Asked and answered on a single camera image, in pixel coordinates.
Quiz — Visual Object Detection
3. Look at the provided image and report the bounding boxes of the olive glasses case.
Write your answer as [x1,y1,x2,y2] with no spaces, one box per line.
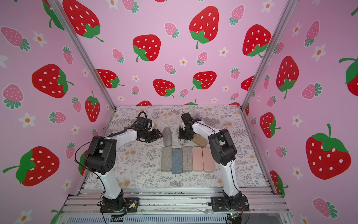
[192,134,208,147]

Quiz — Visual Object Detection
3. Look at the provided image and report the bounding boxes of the grey case with red glasses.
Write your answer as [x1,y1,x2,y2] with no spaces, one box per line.
[182,147,193,172]

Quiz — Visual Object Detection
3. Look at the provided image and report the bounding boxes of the blue-grey case purple glasses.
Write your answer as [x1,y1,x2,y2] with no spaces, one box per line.
[172,148,183,174]

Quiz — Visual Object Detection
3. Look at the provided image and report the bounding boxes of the grey case mint interior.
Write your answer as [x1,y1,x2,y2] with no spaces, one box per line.
[161,147,172,172]

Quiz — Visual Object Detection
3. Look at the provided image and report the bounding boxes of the pink case black glasses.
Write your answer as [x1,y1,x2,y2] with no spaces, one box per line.
[192,147,204,172]

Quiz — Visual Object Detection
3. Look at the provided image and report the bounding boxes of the pink case round glasses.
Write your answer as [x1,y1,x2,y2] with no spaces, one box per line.
[202,147,215,173]

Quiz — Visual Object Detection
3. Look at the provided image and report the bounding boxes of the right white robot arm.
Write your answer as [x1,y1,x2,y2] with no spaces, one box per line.
[179,112,242,210]

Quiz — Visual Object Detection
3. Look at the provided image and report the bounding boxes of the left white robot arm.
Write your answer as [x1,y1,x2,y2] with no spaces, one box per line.
[75,112,163,208]

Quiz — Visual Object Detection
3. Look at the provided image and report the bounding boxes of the floral table mat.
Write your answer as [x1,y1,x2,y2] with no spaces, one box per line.
[108,105,268,188]

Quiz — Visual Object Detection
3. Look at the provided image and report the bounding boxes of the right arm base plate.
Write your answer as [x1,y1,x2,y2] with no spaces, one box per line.
[208,196,249,212]

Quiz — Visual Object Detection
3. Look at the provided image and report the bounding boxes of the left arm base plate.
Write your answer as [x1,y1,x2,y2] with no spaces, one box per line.
[98,197,139,216]

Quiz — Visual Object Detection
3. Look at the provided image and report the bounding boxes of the electronics board with cables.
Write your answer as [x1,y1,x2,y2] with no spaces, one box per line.
[226,213,242,224]

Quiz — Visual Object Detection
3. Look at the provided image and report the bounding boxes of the aluminium rail frame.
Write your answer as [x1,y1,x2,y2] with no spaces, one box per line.
[55,187,294,224]

